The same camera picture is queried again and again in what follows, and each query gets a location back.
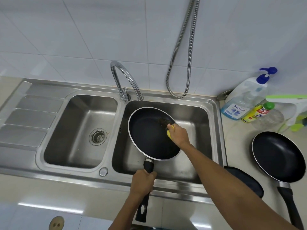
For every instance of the yellow sponge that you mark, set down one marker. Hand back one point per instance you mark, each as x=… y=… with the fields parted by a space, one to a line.
x=169 y=134

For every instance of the yellow bottle with green cap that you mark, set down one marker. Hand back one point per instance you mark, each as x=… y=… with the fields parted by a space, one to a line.
x=256 y=113

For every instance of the round metal fitting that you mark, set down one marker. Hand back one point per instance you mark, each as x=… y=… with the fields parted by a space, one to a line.
x=224 y=95

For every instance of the blue pump soap bottle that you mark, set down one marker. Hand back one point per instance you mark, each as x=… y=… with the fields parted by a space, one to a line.
x=239 y=100

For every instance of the person's right forearm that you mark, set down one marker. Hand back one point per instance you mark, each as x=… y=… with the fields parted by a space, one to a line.
x=227 y=186

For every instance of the black frying pan silver rim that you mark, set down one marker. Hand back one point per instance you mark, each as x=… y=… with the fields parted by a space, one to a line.
x=148 y=134
x=278 y=158

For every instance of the green and white spray bottle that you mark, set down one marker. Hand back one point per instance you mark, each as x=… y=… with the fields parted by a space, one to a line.
x=296 y=110

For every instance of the person's right fingers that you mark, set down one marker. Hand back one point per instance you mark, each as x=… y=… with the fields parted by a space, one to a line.
x=173 y=128

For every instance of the person's left thumb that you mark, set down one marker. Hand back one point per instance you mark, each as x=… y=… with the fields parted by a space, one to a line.
x=152 y=175

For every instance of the tan round object with holes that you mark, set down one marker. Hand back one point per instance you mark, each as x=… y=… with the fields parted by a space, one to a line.
x=56 y=223

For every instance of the person's right hand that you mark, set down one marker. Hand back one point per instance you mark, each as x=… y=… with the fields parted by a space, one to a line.
x=179 y=137

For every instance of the chrome gooseneck faucet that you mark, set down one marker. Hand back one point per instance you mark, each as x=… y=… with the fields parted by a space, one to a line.
x=124 y=74

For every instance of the stainless steel double sink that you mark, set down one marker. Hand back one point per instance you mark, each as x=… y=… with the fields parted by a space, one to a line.
x=79 y=131

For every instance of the metal sink drain strainer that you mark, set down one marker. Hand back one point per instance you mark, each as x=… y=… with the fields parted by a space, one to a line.
x=97 y=136

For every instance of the person's left forearm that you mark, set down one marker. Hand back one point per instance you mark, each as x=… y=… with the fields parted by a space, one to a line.
x=129 y=213

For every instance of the person's left hand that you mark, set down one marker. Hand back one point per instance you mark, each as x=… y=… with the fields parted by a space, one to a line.
x=141 y=184

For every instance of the small black pan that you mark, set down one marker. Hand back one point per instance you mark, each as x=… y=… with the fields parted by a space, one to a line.
x=249 y=182

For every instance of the clear plastic bottle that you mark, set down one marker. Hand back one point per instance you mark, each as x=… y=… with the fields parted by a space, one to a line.
x=271 y=119

